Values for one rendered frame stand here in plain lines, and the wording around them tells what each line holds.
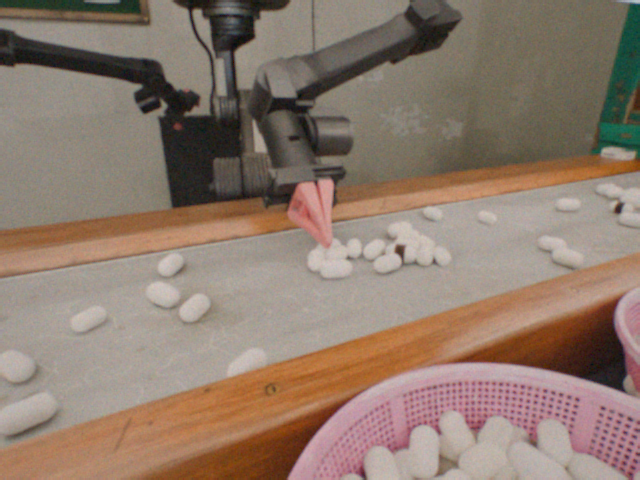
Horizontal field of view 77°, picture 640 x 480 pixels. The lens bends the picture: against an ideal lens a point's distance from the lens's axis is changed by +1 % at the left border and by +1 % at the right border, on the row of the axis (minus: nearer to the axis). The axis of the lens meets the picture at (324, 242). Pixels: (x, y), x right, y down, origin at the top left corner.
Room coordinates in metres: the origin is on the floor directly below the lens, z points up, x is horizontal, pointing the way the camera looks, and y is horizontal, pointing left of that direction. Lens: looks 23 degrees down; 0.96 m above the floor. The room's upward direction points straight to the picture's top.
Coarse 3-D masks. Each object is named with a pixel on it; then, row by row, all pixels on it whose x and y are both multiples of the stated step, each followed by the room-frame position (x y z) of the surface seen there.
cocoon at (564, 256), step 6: (552, 252) 0.45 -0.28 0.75; (558, 252) 0.45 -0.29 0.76; (564, 252) 0.44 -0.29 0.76; (570, 252) 0.44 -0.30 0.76; (576, 252) 0.44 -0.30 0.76; (552, 258) 0.45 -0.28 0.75; (558, 258) 0.44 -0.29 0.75; (564, 258) 0.44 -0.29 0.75; (570, 258) 0.43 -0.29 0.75; (576, 258) 0.43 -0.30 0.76; (582, 258) 0.43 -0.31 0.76; (564, 264) 0.44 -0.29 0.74; (570, 264) 0.43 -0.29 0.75; (576, 264) 0.43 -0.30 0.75; (582, 264) 0.43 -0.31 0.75
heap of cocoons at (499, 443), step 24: (432, 432) 0.19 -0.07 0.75; (456, 432) 0.19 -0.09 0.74; (480, 432) 0.19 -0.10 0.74; (504, 432) 0.19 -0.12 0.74; (552, 432) 0.19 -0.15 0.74; (384, 456) 0.17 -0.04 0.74; (408, 456) 0.18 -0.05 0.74; (432, 456) 0.17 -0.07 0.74; (456, 456) 0.18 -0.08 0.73; (480, 456) 0.17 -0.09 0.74; (504, 456) 0.18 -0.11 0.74; (528, 456) 0.17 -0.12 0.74; (552, 456) 0.18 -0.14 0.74; (576, 456) 0.18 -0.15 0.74
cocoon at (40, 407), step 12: (36, 396) 0.21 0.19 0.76; (48, 396) 0.21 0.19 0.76; (12, 408) 0.20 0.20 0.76; (24, 408) 0.20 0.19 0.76; (36, 408) 0.20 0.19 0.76; (48, 408) 0.20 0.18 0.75; (0, 420) 0.19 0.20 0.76; (12, 420) 0.19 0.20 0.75; (24, 420) 0.19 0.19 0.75; (36, 420) 0.20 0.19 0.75; (0, 432) 0.19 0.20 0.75; (12, 432) 0.19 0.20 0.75
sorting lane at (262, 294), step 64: (576, 192) 0.78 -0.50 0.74; (192, 256) 0.47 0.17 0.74; (256, 256) 0.47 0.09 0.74; (512, 256) 0.47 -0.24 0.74; (0, 320) 0.32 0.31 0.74; (64, 320) 0.32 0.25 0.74; (128, 320) 0.32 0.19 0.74; (256, 320) 0.32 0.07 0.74; (320, 320) 0.32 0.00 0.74; (384, 320) 0.32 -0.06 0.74; (0, 384) 0.24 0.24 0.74; (64, 384) 0.24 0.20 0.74; (128, 384) 0.24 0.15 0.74; (192, 384) 0.24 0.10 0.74
